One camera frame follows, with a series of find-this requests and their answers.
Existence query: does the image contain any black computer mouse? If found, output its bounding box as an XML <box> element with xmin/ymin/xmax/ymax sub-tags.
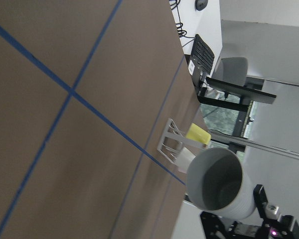
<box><xmin>194</xmin><ymin>0</ymin><xmax>208</xmax><ymax>11</ymax></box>

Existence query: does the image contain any black monitor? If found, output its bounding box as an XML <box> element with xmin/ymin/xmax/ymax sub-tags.
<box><xmin>195</xmin><ymin>77</ymin><xmax>277</xmax><ymax>112</ymax></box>

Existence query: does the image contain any grey plastic cup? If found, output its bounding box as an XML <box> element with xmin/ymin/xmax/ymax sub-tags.
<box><xmin>186</xmin><ymin>147</ymin><xmax>256</xmax><ymax>220</ymax></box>

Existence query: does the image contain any pink plastic cup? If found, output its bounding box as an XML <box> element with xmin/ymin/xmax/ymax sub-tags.
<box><xmin>178</xmin><ymin>168</ymin><xmax>187</xmax><ymax>174</ymax></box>

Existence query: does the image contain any black keyboard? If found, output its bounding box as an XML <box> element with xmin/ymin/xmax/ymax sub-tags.
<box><xmin>191</xmin><ymin>34</ymin><xmax>215</xmax><ymax>74</ymax></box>

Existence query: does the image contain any grey office chair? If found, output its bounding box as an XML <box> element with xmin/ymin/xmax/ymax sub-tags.
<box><xmin>212</xmin><ymin>57</ymin><xmax>248</xmax><ymax>86</ymax></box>

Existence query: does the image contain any white plastic cup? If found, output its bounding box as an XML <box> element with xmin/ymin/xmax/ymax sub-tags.
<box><xmin>174</xmin><ymin>147</ymin><xmax>195</xmax><ymax>171</ymax></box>

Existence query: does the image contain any yellow plastic cup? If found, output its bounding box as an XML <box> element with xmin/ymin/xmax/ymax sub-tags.
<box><xmin>185</xmin><ymin>123</ymin><xmax>211</xmax><ymax>145</ymax></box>

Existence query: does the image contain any white wire cup rack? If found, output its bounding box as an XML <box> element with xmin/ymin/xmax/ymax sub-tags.
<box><xmin>157</xmin><ymin>118</ymin><xmax>208</xmax><ymax>165</ymax></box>

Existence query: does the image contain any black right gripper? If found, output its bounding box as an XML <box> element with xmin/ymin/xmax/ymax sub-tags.
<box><xmin>200</xmin><ymin>184</ymin><xmax>299</xmax><ymax>239</ymax></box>

